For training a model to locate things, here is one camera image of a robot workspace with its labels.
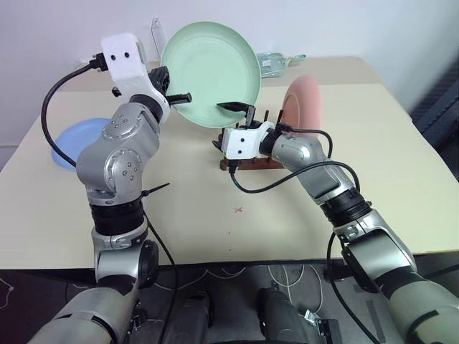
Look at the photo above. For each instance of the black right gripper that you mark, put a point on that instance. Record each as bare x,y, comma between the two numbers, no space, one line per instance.
250,116

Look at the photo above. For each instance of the clear plastic holder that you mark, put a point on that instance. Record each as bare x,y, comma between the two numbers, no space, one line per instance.
157,36

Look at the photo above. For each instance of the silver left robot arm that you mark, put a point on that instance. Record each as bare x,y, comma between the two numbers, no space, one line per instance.
118,157

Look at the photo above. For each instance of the black zip tie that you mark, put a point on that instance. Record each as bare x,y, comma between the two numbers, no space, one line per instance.
156,190

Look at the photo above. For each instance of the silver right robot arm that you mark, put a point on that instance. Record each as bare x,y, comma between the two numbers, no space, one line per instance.
376,251

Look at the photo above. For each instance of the dark rounded robot leg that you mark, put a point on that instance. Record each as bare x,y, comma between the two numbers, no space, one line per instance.
279,315
193,315

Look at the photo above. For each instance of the wooden dish rack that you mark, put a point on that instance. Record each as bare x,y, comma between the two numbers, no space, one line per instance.
247,164

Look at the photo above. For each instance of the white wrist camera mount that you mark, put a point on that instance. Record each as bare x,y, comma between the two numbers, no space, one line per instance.
244,141
123,66

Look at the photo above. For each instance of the blue plate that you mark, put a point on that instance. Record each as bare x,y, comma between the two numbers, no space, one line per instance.
71,139

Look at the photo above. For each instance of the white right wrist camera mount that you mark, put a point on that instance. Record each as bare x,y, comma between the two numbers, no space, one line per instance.
244,141

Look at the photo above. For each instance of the pink plate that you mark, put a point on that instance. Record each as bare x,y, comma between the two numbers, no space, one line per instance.
305,104

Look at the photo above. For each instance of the clear glass container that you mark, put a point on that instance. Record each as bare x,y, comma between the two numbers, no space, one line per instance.
272,64

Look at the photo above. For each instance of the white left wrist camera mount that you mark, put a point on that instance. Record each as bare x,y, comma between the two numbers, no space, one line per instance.
123,66

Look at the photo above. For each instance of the green plate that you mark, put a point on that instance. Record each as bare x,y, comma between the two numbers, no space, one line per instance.
215,68

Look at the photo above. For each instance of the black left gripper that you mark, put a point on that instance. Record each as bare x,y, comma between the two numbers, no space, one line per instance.
162,80

